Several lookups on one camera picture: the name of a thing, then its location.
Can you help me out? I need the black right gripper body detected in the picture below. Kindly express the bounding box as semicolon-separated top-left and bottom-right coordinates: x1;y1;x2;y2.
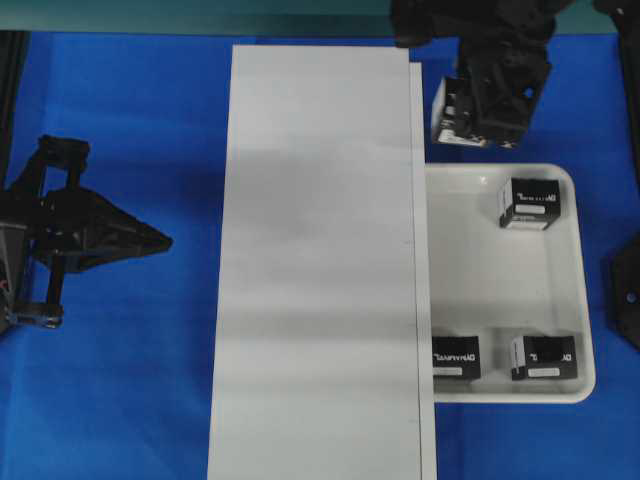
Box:
453;42;551;148

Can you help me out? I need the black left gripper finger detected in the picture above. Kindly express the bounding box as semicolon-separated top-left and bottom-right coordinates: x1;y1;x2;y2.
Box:
79;189;173;265

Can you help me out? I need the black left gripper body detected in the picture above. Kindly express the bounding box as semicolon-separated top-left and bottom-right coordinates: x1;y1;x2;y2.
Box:
1;135;90;329

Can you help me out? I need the black Dynamixel box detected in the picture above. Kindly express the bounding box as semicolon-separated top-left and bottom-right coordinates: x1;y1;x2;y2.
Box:
431;77;489;148

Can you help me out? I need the black box far tray corner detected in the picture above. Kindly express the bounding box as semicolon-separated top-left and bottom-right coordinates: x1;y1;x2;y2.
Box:
498;177;561;231

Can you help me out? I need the black box tray corner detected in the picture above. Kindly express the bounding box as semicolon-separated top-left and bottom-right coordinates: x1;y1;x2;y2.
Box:
509;336;578;381
498;177;561;231

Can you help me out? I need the white plastic tray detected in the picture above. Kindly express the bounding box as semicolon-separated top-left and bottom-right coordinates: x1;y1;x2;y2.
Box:
425;163;596;404

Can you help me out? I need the white base board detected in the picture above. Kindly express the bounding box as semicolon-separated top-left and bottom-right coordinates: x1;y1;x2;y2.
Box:
207;45;437;479

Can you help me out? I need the black box near tray corner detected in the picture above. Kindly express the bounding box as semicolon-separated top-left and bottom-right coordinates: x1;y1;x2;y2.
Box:
509;336;578;381

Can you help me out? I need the black box beside base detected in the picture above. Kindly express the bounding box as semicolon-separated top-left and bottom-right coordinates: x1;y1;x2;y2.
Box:
432;336;481;381

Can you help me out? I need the blue table cloth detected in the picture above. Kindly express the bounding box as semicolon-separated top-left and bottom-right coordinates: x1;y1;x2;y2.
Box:
1;32;639;479

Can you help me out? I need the teal backdrop panel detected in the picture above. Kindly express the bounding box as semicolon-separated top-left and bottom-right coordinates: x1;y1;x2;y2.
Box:
1;0;639;39

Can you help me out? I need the black metal frame rail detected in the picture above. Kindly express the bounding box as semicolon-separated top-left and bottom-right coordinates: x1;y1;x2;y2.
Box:
0;30;30;186

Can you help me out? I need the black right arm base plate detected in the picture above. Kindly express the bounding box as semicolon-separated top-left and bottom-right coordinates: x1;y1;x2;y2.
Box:
603;241;639;351

